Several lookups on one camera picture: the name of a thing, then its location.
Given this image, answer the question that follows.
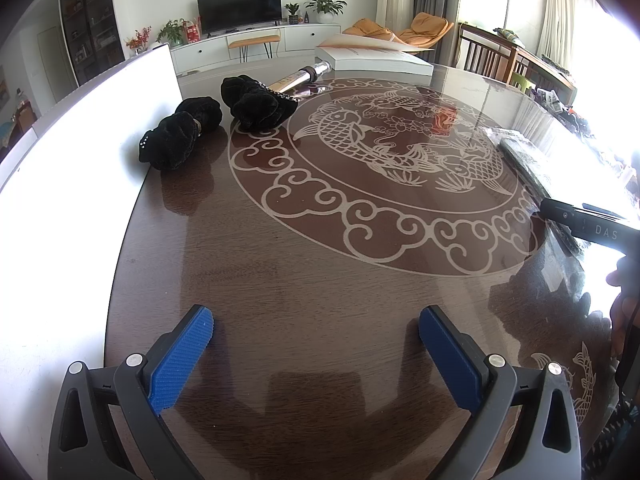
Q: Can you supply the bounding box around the clear bag dark cloth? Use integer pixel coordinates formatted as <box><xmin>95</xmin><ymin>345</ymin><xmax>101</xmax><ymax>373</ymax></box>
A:
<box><xmin>482</xmin><ymin>127</ymin><xmax>639</xmax><ymax>294</ymax></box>

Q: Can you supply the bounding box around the black velvet scrunchie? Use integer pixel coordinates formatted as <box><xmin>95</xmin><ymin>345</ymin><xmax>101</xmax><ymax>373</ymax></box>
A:
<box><xmin>138</xmin><ymin>96</ymin><xmax>222</xmax><ymax>171</ymax></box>
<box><xmin>220</xmin><ymin>75</ymin><xmax>298</xmax><ymax>133</ymax></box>

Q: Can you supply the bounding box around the person's right hand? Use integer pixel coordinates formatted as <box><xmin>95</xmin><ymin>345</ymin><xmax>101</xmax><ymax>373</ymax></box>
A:
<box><xmin>606</xmin><ymin>257</ymin><xmax>639</xmax><ymax>358</ymax></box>

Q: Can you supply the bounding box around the wooden dining chair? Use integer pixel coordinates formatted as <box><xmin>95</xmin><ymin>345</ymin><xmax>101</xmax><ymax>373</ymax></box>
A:
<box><xmin>456</xmin><ymin>23</ymin><xmax>518</xmax><ymax>84</ymax></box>

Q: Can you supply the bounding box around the large white box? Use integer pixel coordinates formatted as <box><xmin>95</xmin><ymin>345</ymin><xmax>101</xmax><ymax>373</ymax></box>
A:
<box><xmin>1</xmin><ymin>47</ymin><xmax>182</xmax><ymax>479</ymax></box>

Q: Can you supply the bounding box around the orange lounge chair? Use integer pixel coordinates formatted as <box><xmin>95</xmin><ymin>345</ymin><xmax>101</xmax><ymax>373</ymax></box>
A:
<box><xmin>343</xmin><ymin>12</ymin><xmax>454</xmax><ymax>54</ymax></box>

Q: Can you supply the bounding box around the flat white gift box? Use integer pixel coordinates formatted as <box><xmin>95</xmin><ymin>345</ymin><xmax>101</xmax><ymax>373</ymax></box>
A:
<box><xmin>314</xmin><ymin>34</ymin><xmax>433</xmax><ymax>76</ymax></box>

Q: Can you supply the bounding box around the gold cosmetic tube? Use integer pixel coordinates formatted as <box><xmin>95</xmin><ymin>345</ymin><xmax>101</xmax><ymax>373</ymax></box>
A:
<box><xmin>269</xmin><ymin>61</ymin><xmax>331</xmax><ymax>93</ymax></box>

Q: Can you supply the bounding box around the green potted plant right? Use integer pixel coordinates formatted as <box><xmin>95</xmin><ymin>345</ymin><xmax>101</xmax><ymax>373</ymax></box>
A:
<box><xmin>306</xmin><ymin>0</ymin><xmax>347</xmax><ymax>24</ymax></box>

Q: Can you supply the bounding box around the green potted plant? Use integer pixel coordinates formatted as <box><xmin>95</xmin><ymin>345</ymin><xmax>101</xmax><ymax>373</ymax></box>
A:
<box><xmin>157</xmin><ymin>18</ymin><xmax>188</xmax><ymax>48</ymax></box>
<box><xmin>306</xmin><ymin>0</ymin><xmax>347</xmax><ymax>24</ymax></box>

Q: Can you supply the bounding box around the small potted plant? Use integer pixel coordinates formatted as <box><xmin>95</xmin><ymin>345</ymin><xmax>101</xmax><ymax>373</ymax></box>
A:
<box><xmin>285</xmin><ymin>2</ymin><xmax>299</xmax><ymax>25</ymax></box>

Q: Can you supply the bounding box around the wooden bench stool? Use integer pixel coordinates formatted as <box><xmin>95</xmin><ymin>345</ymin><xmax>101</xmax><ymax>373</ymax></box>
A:
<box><xmin>228</xmin><ymin>35</ymin><xmax>281</xmax><ymax>63</ymax></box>

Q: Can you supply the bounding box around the red flower vase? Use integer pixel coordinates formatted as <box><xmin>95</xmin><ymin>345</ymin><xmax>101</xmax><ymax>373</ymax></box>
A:
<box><xmin>126</xmin><ymin>26</ymin><xmax>152</xmax><ymax>55</ymax></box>

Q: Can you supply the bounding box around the black flat television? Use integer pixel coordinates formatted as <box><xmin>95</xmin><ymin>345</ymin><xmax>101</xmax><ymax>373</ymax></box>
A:
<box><xmin>196</xmin><ymin>0</ymin><xmax>282</xmax><ymax>35</ymax></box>

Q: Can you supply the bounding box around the white tv cabinet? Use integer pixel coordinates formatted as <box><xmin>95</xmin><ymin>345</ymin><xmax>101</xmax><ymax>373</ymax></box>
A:
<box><xmin>171</xmin><ymin>24</ymin><xmax>342</xmax><ymax>76</ymax></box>

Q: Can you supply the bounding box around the green potted plant left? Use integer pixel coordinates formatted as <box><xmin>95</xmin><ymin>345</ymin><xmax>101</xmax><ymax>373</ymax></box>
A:
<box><xmin>157</xmin><ymin>18</ymin><xmax>188</xmax><ymax>48</ymax></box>

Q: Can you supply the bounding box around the dark display cabinet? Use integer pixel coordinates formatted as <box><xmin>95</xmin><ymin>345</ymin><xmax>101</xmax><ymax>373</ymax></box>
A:
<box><xmin>58</xmin><ymin>0</ymin><xmax>125</xmax><ymax>86</ymax></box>

